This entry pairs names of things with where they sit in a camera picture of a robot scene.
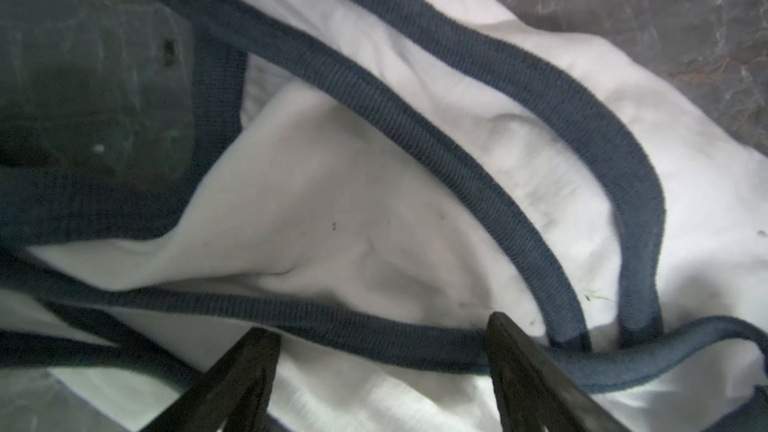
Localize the white tank top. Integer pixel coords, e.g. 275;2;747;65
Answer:
1;0;767;431

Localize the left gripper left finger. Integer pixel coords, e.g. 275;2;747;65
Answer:
144;328;281;432

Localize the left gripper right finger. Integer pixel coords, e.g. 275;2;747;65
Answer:
485;312;626;432

